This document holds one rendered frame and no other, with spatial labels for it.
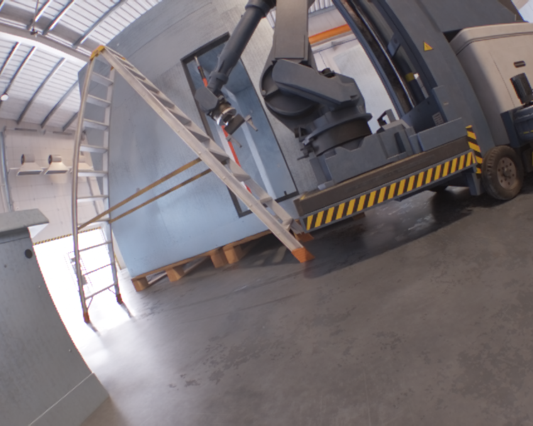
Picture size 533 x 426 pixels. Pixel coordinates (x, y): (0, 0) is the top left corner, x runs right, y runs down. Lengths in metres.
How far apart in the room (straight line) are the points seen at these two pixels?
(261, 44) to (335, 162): 1.66
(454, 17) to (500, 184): 0.92
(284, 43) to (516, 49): 1.33
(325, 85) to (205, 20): 2.04
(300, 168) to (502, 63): 1.69
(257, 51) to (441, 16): 1.64
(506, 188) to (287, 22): 1.36
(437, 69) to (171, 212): 2.44
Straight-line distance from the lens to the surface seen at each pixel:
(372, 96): 6.03
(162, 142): 2.68
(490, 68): 1.51
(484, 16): 1.84
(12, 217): 0.87
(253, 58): 2.50
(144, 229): 2.88
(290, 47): 1.38
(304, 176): 2.14
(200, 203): 2.43
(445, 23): 1.59
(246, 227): 2.28
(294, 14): 1.51
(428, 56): 1.40
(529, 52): 1.85
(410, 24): 1.47
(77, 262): 2.52
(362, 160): 1.18
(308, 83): 1.18
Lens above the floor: 0.39
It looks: 2 degrees down
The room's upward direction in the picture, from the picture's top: 22 degrees counter-clockwise
